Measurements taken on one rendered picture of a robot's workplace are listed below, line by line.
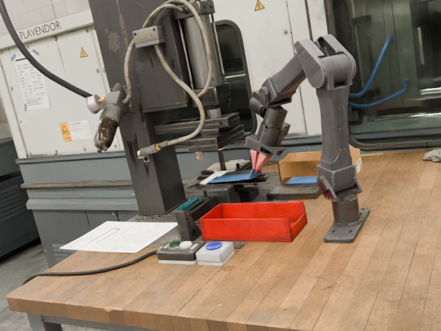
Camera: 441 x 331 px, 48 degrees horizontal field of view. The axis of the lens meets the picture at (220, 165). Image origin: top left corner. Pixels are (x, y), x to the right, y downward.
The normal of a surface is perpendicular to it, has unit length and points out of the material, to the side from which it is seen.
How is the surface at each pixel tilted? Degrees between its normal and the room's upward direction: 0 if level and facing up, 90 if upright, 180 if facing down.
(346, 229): 0
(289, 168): 90
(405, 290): 0
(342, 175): 98
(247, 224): 90
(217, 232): 90
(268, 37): 90
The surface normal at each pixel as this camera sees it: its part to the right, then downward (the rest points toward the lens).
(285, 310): -0.19, -0.96
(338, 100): 0.44, 0.26
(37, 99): -0.50, 0.30
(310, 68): -0.89, 0.26
